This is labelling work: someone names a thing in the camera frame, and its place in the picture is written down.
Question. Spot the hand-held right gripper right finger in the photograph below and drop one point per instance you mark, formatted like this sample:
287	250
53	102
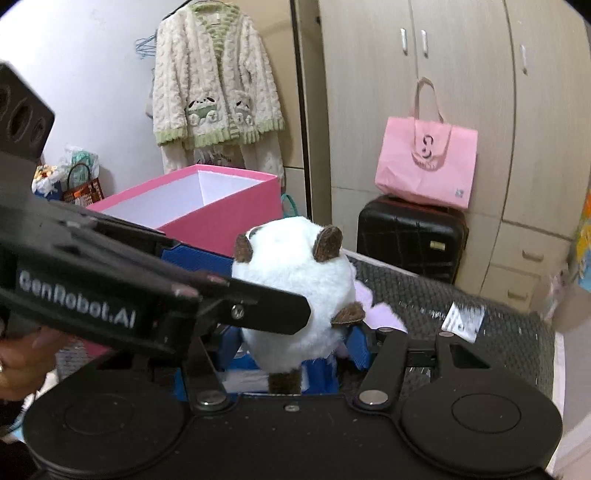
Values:
359	346

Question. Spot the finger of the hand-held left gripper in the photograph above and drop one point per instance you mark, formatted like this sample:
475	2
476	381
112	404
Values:
272	309
194	258

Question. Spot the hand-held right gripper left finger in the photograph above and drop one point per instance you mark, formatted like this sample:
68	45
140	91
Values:
229	346

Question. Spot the white plush toy brown ears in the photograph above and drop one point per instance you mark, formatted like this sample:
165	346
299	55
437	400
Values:
295	267

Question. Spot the pink cardboard box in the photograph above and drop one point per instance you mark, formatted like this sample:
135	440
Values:
221	217

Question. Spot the person's left hand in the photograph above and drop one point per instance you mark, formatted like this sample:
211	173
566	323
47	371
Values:
23	364

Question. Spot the orange woven basket bag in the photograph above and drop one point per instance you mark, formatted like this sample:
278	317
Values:
85	191

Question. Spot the small white sachet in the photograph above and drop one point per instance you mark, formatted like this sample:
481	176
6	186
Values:
464	323

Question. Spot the black suitcase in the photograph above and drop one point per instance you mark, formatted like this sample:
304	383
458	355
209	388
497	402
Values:
406	240

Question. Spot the yellow flower bouquet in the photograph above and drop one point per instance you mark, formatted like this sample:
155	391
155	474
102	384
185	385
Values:
46	177

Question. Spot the white plastic bag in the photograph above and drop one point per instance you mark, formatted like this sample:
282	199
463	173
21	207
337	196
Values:
81	157

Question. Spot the cream green knitted cardigan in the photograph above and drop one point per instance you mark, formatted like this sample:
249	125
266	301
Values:
203	83

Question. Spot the pink tote bag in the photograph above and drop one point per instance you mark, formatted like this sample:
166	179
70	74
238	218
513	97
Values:
425	161

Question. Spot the colourful paper gift bag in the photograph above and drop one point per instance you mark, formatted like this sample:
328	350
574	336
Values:
584	244

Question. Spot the beige wardrobe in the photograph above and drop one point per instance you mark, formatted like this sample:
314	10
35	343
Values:
461	55

